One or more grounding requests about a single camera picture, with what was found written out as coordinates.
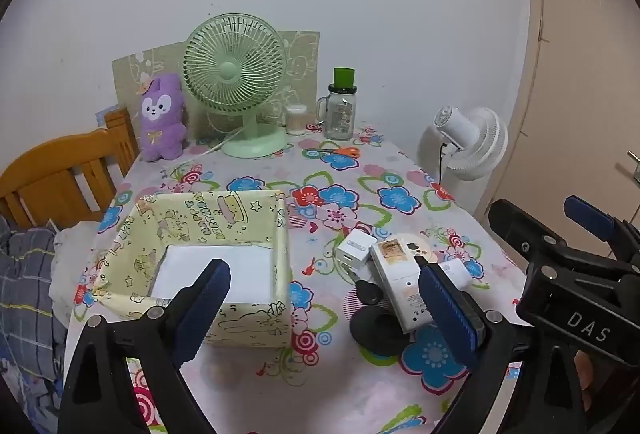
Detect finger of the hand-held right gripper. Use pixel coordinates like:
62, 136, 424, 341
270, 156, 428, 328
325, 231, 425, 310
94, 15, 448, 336
564, 195, 640, 275
488, 199, 640, 285

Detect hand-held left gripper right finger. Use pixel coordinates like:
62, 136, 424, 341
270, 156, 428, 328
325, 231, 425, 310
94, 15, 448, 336
417, 262, 556, 434

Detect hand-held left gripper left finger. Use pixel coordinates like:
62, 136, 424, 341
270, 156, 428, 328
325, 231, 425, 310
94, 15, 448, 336
57, 258, 232, 434

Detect white rectangular box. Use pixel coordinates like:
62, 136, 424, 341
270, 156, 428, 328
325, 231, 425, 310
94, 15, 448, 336
369, 238, 443, 334

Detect black round puff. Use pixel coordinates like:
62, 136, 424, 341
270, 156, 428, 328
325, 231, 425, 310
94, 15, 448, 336
350, 301, 416, 357

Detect round cream sticker disc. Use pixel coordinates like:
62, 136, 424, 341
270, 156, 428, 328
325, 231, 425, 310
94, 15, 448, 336
397, 235, 443, 265

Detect black key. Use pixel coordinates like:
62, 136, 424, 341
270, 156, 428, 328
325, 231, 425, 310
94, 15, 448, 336
341, 264, 396, 309

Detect yellow printed storage box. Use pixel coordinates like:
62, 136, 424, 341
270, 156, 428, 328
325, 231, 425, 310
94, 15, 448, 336
91, 190, 292, 351

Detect white charger cube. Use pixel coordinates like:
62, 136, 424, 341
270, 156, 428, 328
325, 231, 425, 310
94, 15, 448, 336
336, 229, 378, 271

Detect white standing fan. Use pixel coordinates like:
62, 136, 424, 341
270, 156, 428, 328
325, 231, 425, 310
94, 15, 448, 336
417, 106, 509, 209

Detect white cloth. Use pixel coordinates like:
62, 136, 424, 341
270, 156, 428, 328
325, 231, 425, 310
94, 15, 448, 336
50, 220, 103, 330

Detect beige door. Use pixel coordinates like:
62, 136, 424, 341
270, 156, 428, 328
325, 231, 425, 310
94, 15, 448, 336
505, 0, 640, 235

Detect floral tablecloth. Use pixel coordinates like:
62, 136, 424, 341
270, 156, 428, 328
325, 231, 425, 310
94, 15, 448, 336
64, 116, 531, 434

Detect plaid blanket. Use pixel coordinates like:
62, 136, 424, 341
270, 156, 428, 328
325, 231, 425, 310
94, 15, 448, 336
0, 214, 68, 385

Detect purple plush toy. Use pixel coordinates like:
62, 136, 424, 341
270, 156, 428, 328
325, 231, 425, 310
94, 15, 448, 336
136, 74, 190, 163

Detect wooden headboard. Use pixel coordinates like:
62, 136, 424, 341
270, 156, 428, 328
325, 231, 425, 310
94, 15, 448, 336
0, 108, 141, 231

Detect cotton swab jar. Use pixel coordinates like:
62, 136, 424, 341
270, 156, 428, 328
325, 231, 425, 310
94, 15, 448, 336
285, 102, 307, 136

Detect glass mug jar green lid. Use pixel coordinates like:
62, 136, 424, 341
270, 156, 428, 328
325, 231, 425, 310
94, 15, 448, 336
316, 68, 358, 141

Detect green desk fan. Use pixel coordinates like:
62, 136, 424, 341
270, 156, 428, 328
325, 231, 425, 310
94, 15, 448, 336
182, 12, 290, 159

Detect beige printed board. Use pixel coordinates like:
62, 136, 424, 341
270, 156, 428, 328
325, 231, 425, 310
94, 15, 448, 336
111, 31, 321, 139

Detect white fan cable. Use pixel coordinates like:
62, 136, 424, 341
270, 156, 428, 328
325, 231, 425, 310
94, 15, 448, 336
202, 128, 247, 155

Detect orange handled scissors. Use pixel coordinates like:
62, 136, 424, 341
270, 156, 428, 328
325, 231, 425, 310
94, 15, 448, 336
305, 145, 362, 159

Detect blue wall sticker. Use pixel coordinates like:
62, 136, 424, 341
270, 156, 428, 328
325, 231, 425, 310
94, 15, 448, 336
95, 105, 121, 127

